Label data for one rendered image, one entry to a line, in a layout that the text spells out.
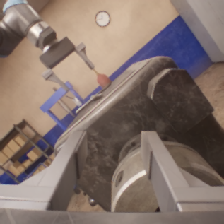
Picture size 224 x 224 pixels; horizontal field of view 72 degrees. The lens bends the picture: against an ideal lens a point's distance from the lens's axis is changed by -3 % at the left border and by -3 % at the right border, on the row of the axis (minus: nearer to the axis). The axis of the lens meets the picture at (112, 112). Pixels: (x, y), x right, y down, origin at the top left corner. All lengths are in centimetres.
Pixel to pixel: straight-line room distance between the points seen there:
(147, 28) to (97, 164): 358
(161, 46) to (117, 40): 98
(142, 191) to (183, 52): 385
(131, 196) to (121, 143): 21
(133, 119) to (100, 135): 11
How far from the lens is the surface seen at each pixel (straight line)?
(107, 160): 54
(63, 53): 64
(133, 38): 383
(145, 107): 48
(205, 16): 377
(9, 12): 72
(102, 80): 89
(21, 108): 450
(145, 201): 36
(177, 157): 33
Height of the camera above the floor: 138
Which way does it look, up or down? 11 degrees down
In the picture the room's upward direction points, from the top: 42 degrees counter-clockwise
